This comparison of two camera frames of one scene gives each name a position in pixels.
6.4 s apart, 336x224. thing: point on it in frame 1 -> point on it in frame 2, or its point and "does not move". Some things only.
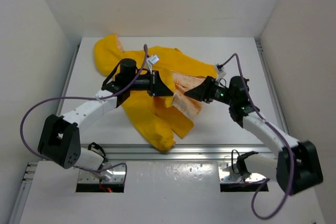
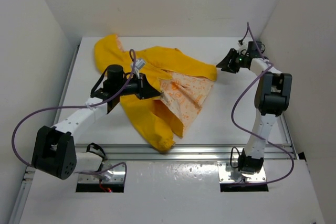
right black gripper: [203, 92] -> [228, 64]
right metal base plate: [227, 174] does not move
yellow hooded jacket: [158, 118] does not move
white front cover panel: [161, 192] does not move
